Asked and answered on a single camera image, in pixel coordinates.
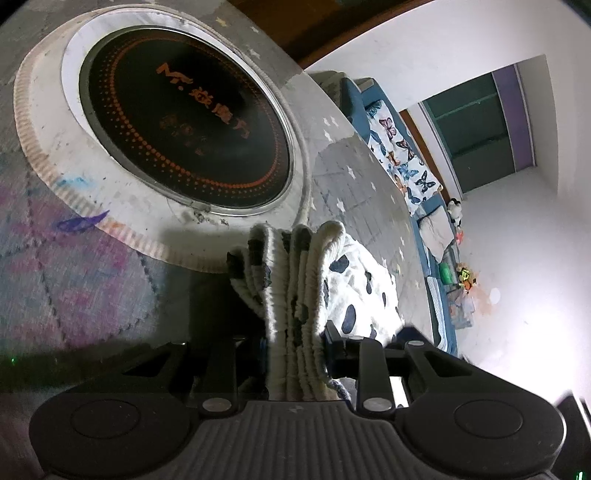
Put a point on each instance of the blue sofa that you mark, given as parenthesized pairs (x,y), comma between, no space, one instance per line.
(353,97)

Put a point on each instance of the white navy polka dot garment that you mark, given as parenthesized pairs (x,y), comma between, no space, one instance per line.
(300,280)

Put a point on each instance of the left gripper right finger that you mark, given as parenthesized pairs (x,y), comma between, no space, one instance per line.
(364,360)

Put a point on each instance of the colourful toys on floor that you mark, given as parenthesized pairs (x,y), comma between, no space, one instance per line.
(467,298)

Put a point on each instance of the plush toy on sofa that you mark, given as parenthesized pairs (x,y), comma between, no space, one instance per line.
(454,210)

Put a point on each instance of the grey star pattern tablecloth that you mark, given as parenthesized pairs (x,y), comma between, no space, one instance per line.
(76,302)

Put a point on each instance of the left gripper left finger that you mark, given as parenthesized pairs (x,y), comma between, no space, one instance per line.
(215,377)

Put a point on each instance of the beige cushion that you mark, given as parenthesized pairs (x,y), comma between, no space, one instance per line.
(437,232)

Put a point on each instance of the butterfly print pillow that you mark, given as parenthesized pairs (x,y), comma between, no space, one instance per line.
(399,159)

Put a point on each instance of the round induction cooktop in table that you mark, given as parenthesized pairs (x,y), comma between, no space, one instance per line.
(161,129)

